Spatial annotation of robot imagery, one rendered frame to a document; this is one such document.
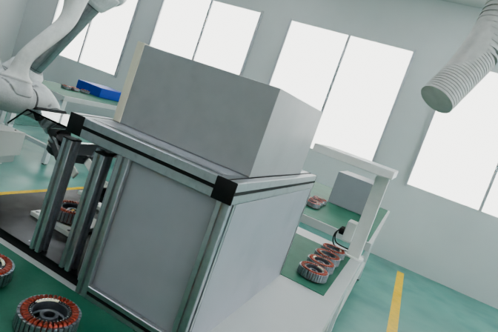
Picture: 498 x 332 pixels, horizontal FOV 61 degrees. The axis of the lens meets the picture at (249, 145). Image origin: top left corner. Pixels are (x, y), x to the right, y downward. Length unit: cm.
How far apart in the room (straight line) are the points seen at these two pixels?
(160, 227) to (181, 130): 23
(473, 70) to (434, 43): 378
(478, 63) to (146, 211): 163
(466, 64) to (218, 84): 138
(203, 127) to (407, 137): 485
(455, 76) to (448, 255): 395
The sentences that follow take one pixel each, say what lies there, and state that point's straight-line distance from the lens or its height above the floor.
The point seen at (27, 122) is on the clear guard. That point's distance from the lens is 130.
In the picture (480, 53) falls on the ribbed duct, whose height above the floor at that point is 182.
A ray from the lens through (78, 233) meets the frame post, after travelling 104.
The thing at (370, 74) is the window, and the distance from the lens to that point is 581.
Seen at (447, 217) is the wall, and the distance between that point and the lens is 571.
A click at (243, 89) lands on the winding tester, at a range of 92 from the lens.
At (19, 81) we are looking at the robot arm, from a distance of 164.
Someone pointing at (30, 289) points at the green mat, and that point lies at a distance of 103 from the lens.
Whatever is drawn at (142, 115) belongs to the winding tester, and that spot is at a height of 115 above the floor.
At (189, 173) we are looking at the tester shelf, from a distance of 84.
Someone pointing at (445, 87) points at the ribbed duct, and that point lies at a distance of 201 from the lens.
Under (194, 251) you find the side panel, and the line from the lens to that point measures 86.
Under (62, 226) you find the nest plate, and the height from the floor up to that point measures 78.
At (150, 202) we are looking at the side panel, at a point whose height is 100.
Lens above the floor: 126
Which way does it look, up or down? 5 degrees down
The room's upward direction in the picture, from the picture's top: 19 degrees clockwise
